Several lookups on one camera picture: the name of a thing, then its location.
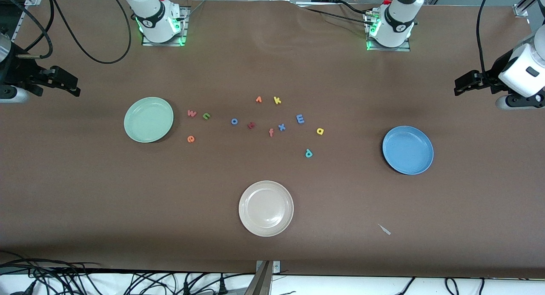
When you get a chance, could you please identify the blue plate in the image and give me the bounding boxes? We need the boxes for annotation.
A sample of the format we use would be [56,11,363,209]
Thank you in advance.
[382,125,434,175]

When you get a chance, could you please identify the green plate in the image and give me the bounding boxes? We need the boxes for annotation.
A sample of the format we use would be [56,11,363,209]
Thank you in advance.
[123,97,175,143]

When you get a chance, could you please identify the paper table cover sheet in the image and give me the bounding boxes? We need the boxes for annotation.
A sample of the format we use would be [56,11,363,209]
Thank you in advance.
[0,0,545,278]

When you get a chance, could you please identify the beige plate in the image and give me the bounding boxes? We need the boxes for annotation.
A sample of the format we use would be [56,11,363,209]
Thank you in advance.
[238,180,295,237]

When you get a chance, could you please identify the silver aluminium rail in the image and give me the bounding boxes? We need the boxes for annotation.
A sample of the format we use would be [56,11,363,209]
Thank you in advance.
[513,0,545,18]
[11,0,43,42]

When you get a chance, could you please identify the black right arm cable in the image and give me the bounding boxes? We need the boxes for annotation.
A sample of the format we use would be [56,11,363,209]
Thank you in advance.
[45,0,132,65]

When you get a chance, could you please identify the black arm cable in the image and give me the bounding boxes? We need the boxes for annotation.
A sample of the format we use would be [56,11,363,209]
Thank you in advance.
[476,0,499,76]
[45,0,132,65]

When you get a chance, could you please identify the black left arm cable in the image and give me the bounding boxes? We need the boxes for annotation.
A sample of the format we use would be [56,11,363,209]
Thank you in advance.
[476,0,499,76]

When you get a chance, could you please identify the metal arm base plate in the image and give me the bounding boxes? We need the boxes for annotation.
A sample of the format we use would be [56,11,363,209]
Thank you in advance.
[366,12,411,52]
[142,6,188,47]

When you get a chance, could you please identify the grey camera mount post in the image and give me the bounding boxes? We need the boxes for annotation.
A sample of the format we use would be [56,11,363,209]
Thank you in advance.
[245,261,273,295]

